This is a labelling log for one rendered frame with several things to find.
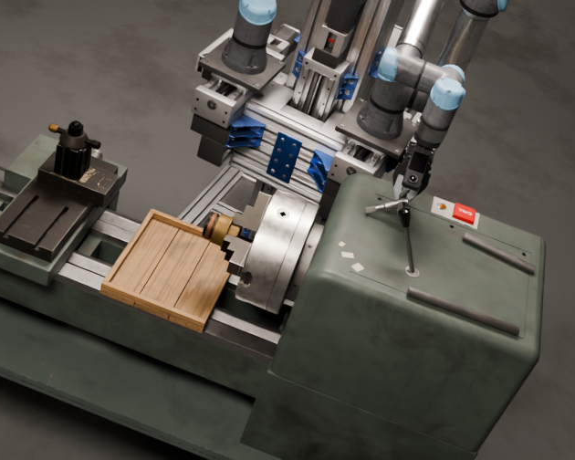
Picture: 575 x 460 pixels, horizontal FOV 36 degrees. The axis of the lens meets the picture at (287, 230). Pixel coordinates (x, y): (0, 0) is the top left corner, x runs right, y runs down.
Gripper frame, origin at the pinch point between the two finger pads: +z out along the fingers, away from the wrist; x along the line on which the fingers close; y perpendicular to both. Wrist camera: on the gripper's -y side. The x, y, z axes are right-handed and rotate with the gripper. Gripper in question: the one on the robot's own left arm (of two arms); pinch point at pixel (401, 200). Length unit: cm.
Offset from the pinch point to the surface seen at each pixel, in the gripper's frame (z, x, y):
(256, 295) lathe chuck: 25.0, 26.5, -27.5
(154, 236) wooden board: 41, 62, -3
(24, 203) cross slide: 33, 96, -19
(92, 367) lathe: 76, 65, -29
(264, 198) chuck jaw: 10.4, 34.0, -6.9
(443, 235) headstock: 4.3, -13.8, -2.2
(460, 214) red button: 3.2, -17.1, 8.1
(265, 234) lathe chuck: 9.3, 29.6, -21.8
